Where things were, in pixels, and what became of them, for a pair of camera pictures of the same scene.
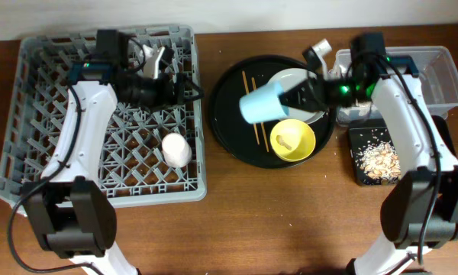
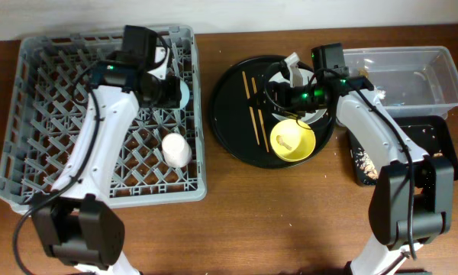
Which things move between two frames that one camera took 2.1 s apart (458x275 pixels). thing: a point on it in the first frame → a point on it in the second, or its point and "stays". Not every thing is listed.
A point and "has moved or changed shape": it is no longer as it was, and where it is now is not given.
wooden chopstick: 254,85 stays
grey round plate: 287,78 stays
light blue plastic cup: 262,104 has moved or changed shape
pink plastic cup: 177,151 stays
